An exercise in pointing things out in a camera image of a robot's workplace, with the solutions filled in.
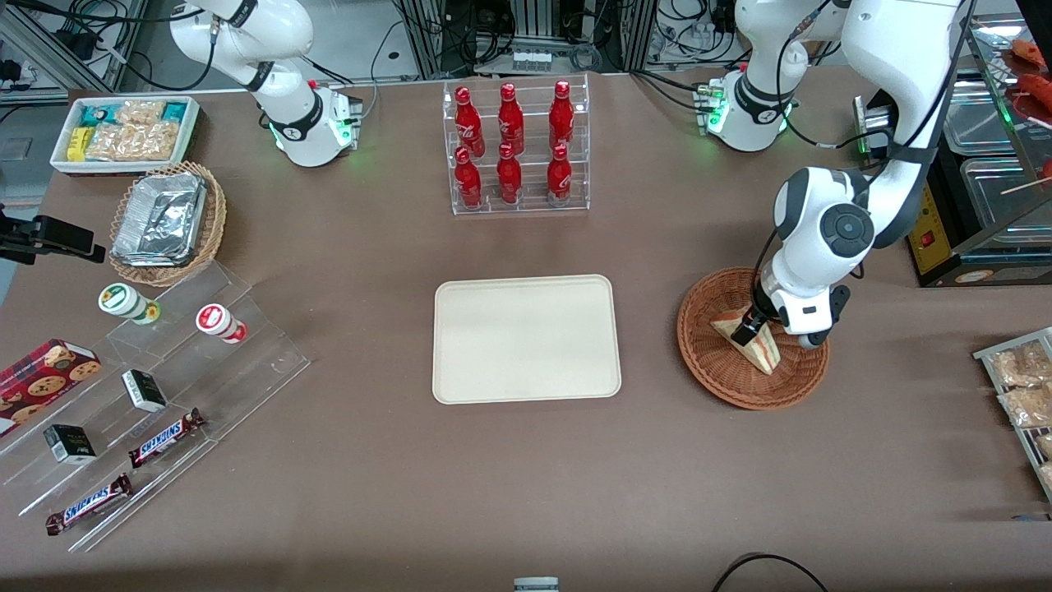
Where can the aluminium frame equipment rack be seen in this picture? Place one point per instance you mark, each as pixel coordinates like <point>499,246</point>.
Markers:
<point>534,16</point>

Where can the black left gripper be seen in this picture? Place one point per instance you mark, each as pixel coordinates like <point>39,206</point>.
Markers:
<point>758,317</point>

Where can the cream rectangular plastic tray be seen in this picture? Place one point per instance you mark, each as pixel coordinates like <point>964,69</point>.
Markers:
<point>526,339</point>

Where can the round brown wicker basket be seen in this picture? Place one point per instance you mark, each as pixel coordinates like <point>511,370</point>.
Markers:
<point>727,382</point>

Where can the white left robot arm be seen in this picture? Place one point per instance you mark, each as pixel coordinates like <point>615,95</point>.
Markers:
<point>892,49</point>

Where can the stack of foil containers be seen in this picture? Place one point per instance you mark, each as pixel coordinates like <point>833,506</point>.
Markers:
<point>158,218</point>

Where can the clear bag of granola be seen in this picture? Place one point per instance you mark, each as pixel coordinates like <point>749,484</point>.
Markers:
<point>1019,366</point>
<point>1047,477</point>
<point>1027,407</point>
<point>1045,446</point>

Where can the small grey object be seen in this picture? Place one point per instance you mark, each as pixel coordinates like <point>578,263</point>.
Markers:
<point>536,585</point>

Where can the red soda bottle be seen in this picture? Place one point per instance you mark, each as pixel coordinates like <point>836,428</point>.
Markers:
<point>468,123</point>
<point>468,179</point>
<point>561,117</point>
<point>559,174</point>
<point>510,119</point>
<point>509,176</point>

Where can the light tan wicker basket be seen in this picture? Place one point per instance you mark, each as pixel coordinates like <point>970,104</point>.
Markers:
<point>215,222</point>

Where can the triangular sandwich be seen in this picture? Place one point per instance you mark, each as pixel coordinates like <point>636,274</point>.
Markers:
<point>764,358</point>

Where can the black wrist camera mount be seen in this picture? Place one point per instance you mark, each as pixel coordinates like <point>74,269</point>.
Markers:
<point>840,306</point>

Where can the black food warmer machine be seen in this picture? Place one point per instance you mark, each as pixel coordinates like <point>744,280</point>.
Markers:
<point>945,263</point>

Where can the steel warmer pan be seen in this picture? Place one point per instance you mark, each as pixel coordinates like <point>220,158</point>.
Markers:
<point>1007,196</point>
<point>982,123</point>

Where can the red sausage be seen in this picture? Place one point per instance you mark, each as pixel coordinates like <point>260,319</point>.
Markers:
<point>1037,87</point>
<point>1027,52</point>

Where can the Snickers bar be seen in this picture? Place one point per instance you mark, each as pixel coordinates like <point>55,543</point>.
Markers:
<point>164,438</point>
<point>89,504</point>

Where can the clear cracker bag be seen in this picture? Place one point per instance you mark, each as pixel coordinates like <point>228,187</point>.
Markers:
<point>158,141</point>
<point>140,111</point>
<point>111,142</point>

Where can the black device on stand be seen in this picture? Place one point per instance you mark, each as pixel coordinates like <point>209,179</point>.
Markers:
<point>57,234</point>

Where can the red cookie box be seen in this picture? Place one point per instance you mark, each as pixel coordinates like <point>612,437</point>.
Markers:
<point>37,382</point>

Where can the small black box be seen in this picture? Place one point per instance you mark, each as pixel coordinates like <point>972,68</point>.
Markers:
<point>69,444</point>
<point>144,390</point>

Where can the yellow snack packet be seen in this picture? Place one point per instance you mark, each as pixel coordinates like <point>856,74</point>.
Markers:
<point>78,144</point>

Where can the green lidded cup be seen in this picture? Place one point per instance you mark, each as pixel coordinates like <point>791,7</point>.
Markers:
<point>122,300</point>

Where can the clear acrylic tiered stand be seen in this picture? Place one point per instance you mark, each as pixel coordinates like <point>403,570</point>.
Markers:
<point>246,370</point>

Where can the aluminium profile frame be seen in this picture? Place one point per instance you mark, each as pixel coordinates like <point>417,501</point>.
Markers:
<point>49,45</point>

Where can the white rectangular snack bin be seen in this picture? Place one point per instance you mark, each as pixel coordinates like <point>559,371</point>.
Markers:
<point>123,167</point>

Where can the red lidded cup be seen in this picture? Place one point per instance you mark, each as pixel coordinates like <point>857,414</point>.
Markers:
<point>217,321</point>

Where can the teal snack packet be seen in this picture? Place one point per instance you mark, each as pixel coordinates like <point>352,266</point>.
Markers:
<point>175,111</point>
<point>97,114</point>

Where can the clear acrylic bottle rack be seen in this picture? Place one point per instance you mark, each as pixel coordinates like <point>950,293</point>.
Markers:
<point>519,207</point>

